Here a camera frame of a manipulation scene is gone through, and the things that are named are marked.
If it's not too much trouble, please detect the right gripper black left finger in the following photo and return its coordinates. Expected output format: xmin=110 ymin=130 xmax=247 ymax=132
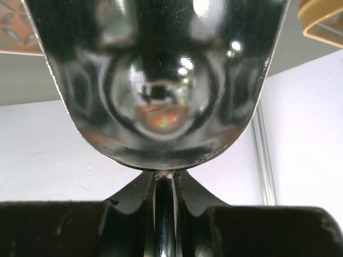
xmin=1 ymin=172 xmax=155 ymax=256

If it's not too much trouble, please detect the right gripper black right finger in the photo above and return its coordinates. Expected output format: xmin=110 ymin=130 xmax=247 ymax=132
xmin=174 ymin=172 xmax=342 ymax=256

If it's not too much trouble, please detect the silver metal scoop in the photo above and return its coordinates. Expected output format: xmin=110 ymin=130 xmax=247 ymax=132
xmin=23 ymin=1 xmax=288 ymax=256

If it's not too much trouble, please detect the gold tin of pastel gummies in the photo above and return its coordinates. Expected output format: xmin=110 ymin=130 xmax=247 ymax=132
xmin=297 ymin=0 xmax=342 ymax=48

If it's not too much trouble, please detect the pink tin of bright gummies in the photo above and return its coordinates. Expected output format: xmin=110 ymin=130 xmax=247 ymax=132
xmin=1 ymin=1 xmax=42 ymax=56

